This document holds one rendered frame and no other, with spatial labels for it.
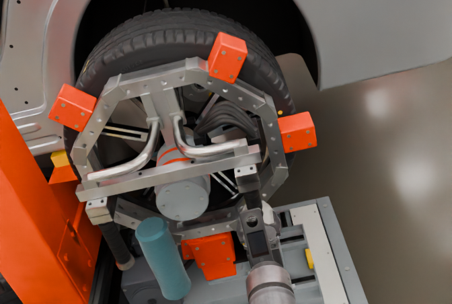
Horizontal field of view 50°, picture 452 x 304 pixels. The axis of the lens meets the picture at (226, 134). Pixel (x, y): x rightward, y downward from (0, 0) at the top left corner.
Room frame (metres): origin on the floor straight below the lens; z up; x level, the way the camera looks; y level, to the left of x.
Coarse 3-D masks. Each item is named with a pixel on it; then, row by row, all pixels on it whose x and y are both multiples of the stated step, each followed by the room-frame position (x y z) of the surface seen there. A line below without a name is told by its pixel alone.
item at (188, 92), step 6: (186, 90) 1.51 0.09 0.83; (192, 90) 1.51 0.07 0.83; (186, 96) 1.51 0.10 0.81; (192, 96) 1.50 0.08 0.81; (198, 96) 1.51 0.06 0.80; (204, 96) 1.50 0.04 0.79; (186, 102) 1.55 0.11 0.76; (192, 102) 1.55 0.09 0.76; (198, 102) 1.55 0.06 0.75; (204, 102) 1.55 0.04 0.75; (216, 102) 1.55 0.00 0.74; (186, 108) 1.56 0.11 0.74; (192, 108) 1.55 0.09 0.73; (198, 108) 1.55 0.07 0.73
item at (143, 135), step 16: (192, 112) 1.21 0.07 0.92; (112, 128) 1.18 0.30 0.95; (128, 128) 1.18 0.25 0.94; (144, 128) 1.19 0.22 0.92; (192, 128) 1.20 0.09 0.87; (224, 128) 1.16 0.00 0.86; (96, 144) 1.16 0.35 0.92; (112, 144) 1.31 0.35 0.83; (160, 144) 1.19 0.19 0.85; (208, 144) 1.16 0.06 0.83; (112, 160) 1.24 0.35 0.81; (128, 160) 1.18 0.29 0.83; (224, 176) 1.16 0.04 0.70; (128, 192) 1.17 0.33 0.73; (144, 192) 1.18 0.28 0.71; (224, 192) 1.18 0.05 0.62; (208, 208) 1.14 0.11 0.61
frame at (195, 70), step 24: (144, 72) 1.10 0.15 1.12; (168, 72) 1.06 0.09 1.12; (192, 72) 1.05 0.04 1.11; (120, 96) 1.06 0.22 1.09; (240, 96) 1.09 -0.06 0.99; (264, 96) 1.07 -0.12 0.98; (96, 120) 1.08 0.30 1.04; (264, 120) 1.04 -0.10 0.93; (96, 168) 1.12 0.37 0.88; (264, 192) 1.04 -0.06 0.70; (120, 216) 1.08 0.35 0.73; (144, 216) 1.12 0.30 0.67; (216, 216) 1.10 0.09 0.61
